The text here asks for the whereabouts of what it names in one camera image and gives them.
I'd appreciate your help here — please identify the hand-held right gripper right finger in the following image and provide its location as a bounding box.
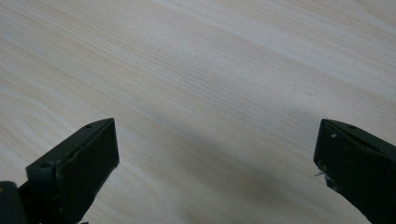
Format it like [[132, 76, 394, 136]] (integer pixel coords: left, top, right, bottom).
[[313, 118, 396, 224]]

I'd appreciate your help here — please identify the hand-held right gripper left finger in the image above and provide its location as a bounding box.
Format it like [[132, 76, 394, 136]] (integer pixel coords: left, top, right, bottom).
[[18, 118, 120, 224]]

